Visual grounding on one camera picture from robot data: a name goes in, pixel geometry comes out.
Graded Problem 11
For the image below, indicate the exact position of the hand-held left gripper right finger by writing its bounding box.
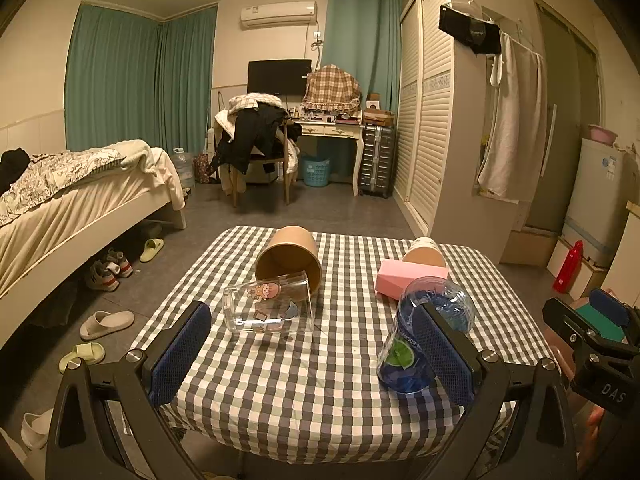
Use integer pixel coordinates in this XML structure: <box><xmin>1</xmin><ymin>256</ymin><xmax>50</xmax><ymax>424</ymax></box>
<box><xmin>414</xmin><ymin>301</ymin><xmax>581</xmax><ymax>480</ymax></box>

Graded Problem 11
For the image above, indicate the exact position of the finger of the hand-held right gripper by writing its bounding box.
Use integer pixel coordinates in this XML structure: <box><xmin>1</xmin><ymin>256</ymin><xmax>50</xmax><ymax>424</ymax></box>
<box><xmin>587</xmin><ymin>287</ymin><xmax>640</xmax><ymax>346</ymax></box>
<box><xmin>542</xmin><ymin>297</ymin><xmax>603</xmax><ymax>350</ymax></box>

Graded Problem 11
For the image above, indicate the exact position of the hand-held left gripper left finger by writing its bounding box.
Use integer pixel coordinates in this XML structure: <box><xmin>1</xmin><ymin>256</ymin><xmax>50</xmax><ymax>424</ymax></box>
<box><xmin>45</xmin><ymin>301</ymin><xmax>236</xmax><ymax>480</ymax></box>

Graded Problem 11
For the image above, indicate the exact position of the blue transparent plastic cup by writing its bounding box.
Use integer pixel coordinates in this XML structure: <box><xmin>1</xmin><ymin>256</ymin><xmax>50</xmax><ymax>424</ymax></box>
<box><xmin>377</xmin><ymin>276</ymin><xmax>477</xmax><ymax>393</ymax></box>

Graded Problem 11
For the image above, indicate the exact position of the clear glass cup cartoon print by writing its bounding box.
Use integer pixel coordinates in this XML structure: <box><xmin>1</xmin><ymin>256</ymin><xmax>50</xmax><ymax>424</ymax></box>
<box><xmin>222</xmin><ymin>270</ymin><xmax>317</xmax><ymax>335</ymax></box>

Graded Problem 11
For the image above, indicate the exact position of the white rimmed paper cup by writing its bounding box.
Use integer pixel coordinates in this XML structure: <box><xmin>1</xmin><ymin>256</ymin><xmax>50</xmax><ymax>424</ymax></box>
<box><xmin>401</xmin><ymin>236</ymin><xmax>447</xmax><ymax>268</ymax></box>

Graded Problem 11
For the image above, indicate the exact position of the brown paper cup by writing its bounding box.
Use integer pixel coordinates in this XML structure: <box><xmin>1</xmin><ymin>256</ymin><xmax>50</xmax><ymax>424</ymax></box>
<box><xmin>255</xmin><ymin>226</ymin><xmax>323</xmax><ymax>295</ymax></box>

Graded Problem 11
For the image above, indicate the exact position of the red bottle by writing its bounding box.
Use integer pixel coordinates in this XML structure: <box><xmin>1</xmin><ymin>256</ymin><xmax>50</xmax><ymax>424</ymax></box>
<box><xmin>552</xmin><ymin>240</ymin><xmax>584</xmax><ymax>293</ymax></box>

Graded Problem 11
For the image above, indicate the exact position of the beige slipper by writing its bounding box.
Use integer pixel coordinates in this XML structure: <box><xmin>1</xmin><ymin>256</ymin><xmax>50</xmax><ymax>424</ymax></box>
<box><xmin>80</xmin><ymin>311</ymin><xmax>136</xmax><ymax>341</ymax></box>

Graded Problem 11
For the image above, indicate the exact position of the cardboard box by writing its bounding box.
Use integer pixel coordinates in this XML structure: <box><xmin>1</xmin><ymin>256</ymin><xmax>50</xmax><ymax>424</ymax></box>
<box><xmin>499</xmin><ymin>230</ymin><xmax>558</xmax><ymax>267</ymax></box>

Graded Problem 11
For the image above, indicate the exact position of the pink box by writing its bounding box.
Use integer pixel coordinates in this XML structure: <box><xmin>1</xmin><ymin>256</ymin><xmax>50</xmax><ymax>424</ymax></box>
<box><xmin>375</xmin><ymin>259</ymin><xmax>449</xmax><ymax>301</ymax></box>

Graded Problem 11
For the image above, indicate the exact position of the green slipper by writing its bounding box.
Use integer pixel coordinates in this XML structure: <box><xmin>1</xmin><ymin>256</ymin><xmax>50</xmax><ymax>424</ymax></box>
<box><xmin>59</xmin><ymin>342</ymin><xmax>107</xmax><ymax>375</ymax></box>

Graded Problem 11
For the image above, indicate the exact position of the yellow slipper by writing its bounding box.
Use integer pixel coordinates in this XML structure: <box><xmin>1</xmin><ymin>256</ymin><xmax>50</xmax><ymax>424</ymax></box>
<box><xmin>140</xmin><ymin>238</ymin><xmax>165</xmax><ymax>263</ymax></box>

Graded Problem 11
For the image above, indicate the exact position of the white sneaker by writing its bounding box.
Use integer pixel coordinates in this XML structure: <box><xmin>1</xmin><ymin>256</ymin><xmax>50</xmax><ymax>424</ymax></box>
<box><xmin>85</xmin><ymin>261</ymin><xmax>121</xmax><ymax>292</ymax></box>
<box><xmin>102</xmin><ymin>250</ymin><xmax>134</xmax><ymax>278</ymax></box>

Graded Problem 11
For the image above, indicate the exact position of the white small fridge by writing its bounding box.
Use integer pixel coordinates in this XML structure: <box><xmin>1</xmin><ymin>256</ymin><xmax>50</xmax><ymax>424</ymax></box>
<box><xmin>562</xmin><ymin>137</ymin><xmax>638</xmax><ymax>268</ymax></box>

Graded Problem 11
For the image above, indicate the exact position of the checkered tablecloth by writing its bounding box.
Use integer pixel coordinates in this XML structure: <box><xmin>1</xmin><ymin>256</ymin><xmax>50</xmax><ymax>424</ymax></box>
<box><xmin>122</xmin><ymin>226</ymin><xmax>553</xmax><ymax>461</ymax></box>

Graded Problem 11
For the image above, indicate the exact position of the white slipper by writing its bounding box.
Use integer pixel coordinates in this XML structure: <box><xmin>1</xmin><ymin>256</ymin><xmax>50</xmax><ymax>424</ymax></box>
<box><xmin>21</xmin><ymin>407</ymin><xmax>54</xmax><ymax>451</ymax></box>

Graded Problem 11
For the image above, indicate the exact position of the bed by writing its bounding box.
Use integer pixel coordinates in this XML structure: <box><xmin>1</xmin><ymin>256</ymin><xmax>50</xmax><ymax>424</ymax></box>
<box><xmin>0</xmin><ymin>147</ymin><xmax>188</xmax><ymax>346</ymax></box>

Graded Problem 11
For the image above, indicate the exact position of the pink basin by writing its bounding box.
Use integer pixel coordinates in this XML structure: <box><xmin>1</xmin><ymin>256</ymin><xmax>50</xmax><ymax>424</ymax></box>
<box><xmin>587</xmin><ymin>124</ymin><xmax>617</xmax><ymax>145</ymax></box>

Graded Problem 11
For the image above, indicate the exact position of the glass sliding door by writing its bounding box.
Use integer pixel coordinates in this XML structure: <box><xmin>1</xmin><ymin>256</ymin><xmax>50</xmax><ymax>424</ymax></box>
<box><xmin>532</xmin><ymin>0</ymin><xmax>601</xmax><ymax>235</ymax></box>

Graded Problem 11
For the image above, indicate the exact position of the dark red bag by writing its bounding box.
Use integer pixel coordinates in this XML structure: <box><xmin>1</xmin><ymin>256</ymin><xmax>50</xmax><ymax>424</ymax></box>
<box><xmin>194</xmin><ymin>154</ymin><xmax>216</xmax><ymax>185</ymax></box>

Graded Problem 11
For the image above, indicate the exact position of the clear water jug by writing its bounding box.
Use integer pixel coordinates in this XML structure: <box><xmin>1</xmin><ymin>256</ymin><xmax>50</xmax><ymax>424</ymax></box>
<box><xmin>172</xmin><ymin>147</ymin><xmax>195</xmax><ymax>188</ymax></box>

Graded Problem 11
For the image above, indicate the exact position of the cream blanket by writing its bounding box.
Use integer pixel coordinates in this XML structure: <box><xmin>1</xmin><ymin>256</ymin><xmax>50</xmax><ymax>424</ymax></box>
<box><xmin>97</xmin><ymin>139</ymin><xmax>186</xmax><ymax>211</ymax></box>

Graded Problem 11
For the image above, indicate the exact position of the white hanging towel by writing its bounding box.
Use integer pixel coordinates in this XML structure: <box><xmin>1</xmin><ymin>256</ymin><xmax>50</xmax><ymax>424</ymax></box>
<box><xmin>477</xmin><ymin>32</ymin><xmax>548</xmax><ymax>200</ymax></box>

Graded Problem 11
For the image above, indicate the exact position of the dark suitcase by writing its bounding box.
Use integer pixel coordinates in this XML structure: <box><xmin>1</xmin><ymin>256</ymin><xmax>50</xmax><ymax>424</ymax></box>
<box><xmin>357</xmin><ymin>124</ymin><xmax>397</xmax><ymax>199</ymax></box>

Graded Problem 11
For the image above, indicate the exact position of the patterned duvet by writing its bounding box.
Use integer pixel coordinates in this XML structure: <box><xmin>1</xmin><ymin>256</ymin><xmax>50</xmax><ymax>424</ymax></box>
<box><xmin>0</xmin><ymin>147</ymin><xmax>126</xmax><ymax>226</ymax></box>

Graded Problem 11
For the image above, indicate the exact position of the white louvred wardrobe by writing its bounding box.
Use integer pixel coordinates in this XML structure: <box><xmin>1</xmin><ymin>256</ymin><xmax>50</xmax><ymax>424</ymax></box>
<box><xmin>392</xmin><ymin>0</ymin><xmax>546</xmax><ymax>235</ymax></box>

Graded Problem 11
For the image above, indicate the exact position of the blue laundry basket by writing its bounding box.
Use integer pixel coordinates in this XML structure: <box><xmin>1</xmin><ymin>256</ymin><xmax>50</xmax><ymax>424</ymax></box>
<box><xmin>302</xmin><ymin>156</ymin><xmax>331</xmax><ymax>188</ymax></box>

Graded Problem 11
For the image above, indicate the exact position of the black jacket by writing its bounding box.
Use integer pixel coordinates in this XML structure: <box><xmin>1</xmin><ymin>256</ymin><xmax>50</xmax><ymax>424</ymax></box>
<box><xmin>210</xmin><ymin>102</ymin><xmax>291</xmax><ymax>173</ymax></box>

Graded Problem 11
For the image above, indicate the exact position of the black garment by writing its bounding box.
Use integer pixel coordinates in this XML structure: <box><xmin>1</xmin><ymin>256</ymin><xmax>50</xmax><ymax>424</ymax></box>
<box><xmin>0</xmin><ymin>148</ymin><xmax>32</xmax><ymax>196</ymax></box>

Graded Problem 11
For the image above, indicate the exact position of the stack of brown boxes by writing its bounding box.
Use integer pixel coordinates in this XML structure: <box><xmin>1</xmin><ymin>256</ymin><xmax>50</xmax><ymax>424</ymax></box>
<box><xmin>362</xmin><ymin>92</ymin><xmax>396</xmax><ymax>128</ymax></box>

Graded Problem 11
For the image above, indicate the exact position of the white desk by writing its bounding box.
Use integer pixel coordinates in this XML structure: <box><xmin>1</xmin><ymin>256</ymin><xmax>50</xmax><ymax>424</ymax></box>
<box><xmin>290</xmin><ymin>119</ymin><xmax>366</xmax><ymax>197</ymax></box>

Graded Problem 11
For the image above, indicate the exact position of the wooden chair with clothes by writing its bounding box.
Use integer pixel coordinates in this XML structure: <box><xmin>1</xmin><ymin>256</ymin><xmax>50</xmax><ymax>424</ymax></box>
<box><xmin>215</xmin><ymin>92</ymin><xmax>302</xmax><ymax>196</ymax></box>

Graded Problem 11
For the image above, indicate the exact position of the narrow green curtain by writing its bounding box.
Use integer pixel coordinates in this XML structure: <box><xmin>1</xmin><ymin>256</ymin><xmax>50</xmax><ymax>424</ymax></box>
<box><xmin>157</xmin><ymin>7</ymin><xmax>219</xmax><ymax>153</ymax></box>

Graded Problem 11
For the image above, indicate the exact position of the wide green curtain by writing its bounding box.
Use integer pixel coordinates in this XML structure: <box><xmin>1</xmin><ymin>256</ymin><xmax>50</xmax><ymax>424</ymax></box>
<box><xmin>65</xmin><ymin>2</ymin><xmax>162</xmax><ymax>153</ymax></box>

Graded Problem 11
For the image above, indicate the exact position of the black television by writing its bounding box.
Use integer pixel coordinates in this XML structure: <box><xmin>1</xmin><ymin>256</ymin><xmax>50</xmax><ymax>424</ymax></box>
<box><xmin>247</xmin><ymin>59</ymin><xmax>313</xmax><ymax>96</ymax></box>

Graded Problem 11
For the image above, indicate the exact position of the plaid cloth cover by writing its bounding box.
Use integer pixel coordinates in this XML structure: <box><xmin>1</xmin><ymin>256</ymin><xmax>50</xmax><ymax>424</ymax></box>
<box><xmin>302</xmin><ymin>65</ymin><xmax>362</xmax><ymax>113</ymax></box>

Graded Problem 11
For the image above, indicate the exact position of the teal curtain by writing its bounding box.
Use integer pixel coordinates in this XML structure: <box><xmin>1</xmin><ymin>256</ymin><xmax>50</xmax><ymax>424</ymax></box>
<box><xmin>320</xmin><ymin>0</ymin><xmax>403</xmax><ymax>111</ymax></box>

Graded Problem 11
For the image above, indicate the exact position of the white air conditioner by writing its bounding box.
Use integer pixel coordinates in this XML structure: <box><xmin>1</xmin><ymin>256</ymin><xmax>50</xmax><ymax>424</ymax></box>
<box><xmin>239</xmin><ymin>1</ymin><xmax>319</xmax><ymax>31</ymax></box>

